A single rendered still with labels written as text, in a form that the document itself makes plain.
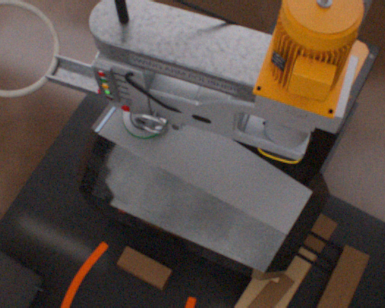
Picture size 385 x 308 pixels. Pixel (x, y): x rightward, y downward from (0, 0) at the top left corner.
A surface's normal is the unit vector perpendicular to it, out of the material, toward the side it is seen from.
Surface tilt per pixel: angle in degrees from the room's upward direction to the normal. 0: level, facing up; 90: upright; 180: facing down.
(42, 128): 0
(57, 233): 0
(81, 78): 2
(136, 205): 45
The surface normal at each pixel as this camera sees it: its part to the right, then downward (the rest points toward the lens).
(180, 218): -0.37, 0.31
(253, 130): -0.03, -0.37
